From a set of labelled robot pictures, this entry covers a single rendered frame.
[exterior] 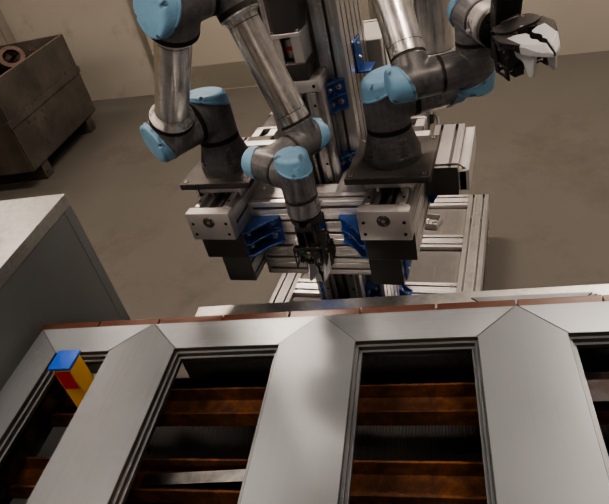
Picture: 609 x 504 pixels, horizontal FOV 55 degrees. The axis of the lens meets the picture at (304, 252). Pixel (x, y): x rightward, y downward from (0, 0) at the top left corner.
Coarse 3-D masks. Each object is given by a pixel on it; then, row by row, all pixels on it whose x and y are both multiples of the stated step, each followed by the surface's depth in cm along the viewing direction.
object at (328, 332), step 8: (304, 328) 139; (312, 328) 138; (320, 328) 138; (328, 328) 137; (336, 328) 137; (296, 336) 137; (304, 336) 137; (312, 336) 136; (320, 336) 136; (328, 336) 135; (336, 336) 135; (344, 336) 134
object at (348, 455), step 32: (96, 352) 148; (192, 352) 142; (224, 352) 140; (256, 352) 138; (384, 352) 131; (416, 352) 130; (448, 352) 128; (576, 352) 120; (160, 384) 135; (352, 384) 124; (480, 384) 117; (352, 416) 118; (480, 416) 113; (0, 448) 130; (352, 448) 113; (128, 480) 118
